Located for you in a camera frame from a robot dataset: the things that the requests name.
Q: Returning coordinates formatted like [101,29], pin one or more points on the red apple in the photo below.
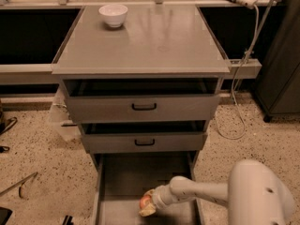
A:
[146,199]

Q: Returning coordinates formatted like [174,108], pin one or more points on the black device bottom left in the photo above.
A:
[4,215]

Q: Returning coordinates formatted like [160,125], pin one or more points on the grey top drawer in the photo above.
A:
[141,100]

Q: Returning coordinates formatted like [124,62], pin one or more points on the white ceramic bowl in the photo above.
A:
[113,15]

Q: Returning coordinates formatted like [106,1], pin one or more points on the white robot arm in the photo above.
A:
[253,195]

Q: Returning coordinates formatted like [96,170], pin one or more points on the grey bottom drawer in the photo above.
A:
[124,178]

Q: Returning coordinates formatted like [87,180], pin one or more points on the grey drawer cabinet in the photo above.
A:
[155,42]

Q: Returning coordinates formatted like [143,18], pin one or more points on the black object on floor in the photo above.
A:
[67,220]

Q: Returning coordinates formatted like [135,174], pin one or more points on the grey middle drawer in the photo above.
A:
[142,137]

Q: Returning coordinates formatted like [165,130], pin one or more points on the grey drawer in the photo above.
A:
[124,178]
[142,137]
[141,100]

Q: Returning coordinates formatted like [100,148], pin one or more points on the metal rod on floor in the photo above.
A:
[17,184]

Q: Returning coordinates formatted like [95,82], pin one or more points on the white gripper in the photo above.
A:
[157,197]

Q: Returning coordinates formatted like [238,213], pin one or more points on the clear plastic bag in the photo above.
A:
[59,119]

